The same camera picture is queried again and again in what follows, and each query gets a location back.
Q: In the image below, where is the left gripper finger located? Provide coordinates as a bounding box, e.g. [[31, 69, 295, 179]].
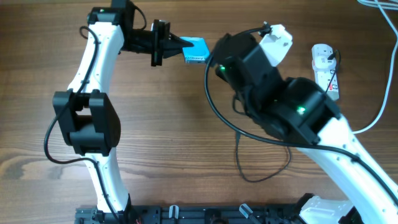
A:
[[169, 33, 194, 50], [163, 49, 182, 58]]

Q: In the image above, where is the turquoise Galaxy smartphone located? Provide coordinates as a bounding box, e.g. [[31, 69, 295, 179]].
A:
[[181, 37, 210, 64]]

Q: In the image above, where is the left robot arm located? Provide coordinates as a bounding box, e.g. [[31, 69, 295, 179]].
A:
[[44, 0, 193, 223]]

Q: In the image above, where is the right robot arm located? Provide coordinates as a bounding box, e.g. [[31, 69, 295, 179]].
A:
[[208, 31, 397, 223]]

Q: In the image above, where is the white USB charger plug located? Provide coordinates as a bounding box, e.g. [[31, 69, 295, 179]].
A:
[[312, 55, 336, 72]]

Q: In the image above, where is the white power strip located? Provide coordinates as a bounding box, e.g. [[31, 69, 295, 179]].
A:
[[312, 44, 340, 101]]

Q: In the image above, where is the black USB charging cable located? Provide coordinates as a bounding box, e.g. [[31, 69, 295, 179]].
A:
[[234, 49, 341, 184]]

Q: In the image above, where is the right black camera cable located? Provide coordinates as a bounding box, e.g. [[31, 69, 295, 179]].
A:
[[203, 26, 398, 200]]

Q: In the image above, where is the white power strip cord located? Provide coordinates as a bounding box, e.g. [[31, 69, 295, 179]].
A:
[[353, 0, 398, 135]]

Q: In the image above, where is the white cables top corner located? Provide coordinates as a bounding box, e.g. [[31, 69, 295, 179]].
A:
[[356, 0, 398, 12]]

